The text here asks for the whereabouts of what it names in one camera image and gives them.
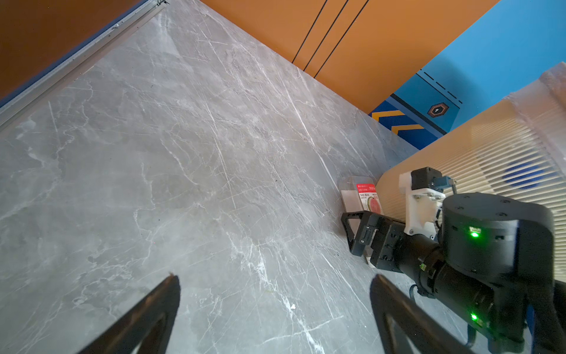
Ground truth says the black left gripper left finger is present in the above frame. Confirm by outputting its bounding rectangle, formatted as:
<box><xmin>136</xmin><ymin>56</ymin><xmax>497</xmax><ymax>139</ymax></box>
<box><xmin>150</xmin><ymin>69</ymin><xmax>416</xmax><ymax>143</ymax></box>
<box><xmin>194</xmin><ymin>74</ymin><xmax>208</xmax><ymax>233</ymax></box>
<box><xmin>81</xmin><ymin>274</ymin><xmax>181</xmax><ymax>353</ymax></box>

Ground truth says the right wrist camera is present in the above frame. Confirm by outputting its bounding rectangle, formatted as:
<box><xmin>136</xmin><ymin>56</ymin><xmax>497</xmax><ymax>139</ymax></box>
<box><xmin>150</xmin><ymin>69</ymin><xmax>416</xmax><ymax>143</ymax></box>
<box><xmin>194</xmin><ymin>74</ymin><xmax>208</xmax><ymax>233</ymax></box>
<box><xmin>399</xmin><ymin>167</ymin><xmax>457</xmax><ymax>240</ymax></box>

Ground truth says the cream plastic waste bin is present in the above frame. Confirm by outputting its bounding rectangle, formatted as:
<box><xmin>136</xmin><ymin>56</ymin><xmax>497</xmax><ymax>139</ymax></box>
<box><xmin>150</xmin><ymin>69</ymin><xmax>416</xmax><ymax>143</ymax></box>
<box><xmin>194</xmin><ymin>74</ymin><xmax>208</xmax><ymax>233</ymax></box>
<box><xmin>376</xmin><ymin>63</ymin><xmax>565</xmax><ymax>281</ymax></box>

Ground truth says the bottle with watermelon label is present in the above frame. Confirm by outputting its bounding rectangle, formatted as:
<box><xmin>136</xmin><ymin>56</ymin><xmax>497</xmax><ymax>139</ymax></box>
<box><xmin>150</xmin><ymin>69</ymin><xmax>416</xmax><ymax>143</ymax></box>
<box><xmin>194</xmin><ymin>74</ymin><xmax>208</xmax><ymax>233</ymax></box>
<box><xmin>338</xmin><ymin>176</ymin><xmax>383</xmax><ymax>262</ymax></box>

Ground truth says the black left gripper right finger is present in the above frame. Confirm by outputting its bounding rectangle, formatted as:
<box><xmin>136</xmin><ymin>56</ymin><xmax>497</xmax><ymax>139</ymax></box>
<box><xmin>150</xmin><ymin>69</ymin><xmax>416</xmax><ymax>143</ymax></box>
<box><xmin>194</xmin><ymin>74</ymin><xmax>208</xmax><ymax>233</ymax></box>
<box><xmin>370</xmin><ymin>274</ymin><xmax>472</xmax><ymax>353</ymax></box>

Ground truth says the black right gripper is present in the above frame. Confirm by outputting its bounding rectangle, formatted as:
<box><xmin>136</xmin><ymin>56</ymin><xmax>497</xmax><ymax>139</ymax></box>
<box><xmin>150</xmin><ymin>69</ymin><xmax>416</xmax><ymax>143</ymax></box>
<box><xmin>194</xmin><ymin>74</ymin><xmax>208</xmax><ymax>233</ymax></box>
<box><xmin>340</xmin><ymin>211</ymin><xmax>445</xmax><ymax>292</ymax></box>

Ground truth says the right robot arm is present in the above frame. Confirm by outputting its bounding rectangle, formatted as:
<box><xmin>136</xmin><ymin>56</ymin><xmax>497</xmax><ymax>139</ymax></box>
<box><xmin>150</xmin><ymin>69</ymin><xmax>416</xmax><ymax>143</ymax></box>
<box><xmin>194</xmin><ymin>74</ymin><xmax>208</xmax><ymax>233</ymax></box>
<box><xmin>341</xmin><ymin>190</ymin><xmax>565</xmax><ymax>353</ymax></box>

